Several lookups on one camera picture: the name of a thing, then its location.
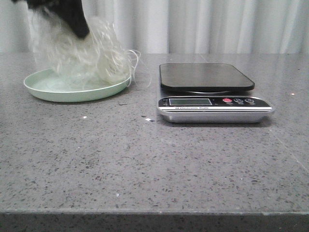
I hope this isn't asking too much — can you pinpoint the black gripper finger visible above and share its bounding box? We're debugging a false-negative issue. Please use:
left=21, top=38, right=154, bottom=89
left=25, top=0, right=90, bottom=39

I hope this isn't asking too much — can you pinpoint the white translucent vermicelli bundle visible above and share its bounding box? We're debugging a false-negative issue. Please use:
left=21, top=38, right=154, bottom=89
left=33, top=8, right=141, bottom=88

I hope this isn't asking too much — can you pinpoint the white pleated curtain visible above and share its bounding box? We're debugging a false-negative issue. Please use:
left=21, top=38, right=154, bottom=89
left=0, top=0, right=309, bottom=54

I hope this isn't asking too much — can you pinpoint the light green plate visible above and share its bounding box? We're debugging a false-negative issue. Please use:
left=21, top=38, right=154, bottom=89
left=24, top=69, right=131, bottom=103

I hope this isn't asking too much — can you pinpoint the silver digital kitchen scale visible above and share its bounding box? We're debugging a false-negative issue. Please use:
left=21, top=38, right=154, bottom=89
left=156, top=63, right=274, bottom=123

